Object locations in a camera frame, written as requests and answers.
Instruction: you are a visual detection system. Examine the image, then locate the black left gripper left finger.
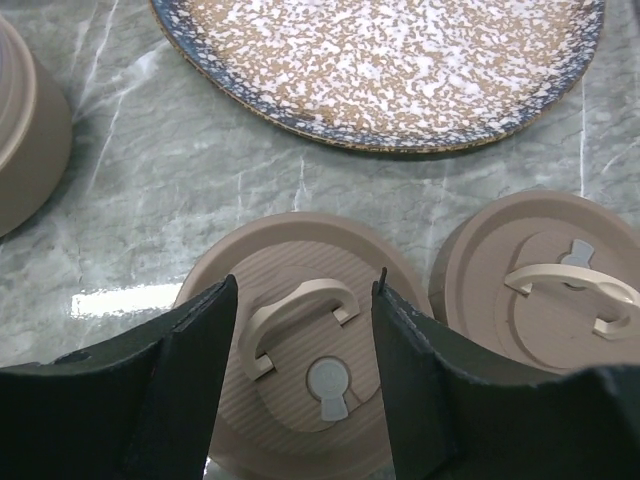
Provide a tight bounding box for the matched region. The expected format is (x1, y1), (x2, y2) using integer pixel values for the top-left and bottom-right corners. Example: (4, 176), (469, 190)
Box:
(1, 276), (238, 479)

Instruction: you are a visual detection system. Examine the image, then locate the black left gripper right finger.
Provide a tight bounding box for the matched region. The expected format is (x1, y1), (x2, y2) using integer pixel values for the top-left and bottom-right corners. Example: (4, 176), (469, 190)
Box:
(372, 280), (639, 479)

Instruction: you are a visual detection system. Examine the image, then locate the near steel lunch tin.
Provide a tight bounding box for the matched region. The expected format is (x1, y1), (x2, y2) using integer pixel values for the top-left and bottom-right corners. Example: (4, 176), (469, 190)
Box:
(1, 19), (72, 235)

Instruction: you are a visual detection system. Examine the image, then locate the speckled ceramic plate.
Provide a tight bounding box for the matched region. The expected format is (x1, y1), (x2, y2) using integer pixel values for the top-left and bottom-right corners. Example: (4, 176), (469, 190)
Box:
(151, 1), (605, 153)

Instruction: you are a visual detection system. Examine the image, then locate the brown lid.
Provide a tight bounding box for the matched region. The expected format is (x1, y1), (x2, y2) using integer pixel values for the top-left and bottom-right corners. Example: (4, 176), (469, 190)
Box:
(429, 190), (639, 373)
(177, 212), (429, 479)

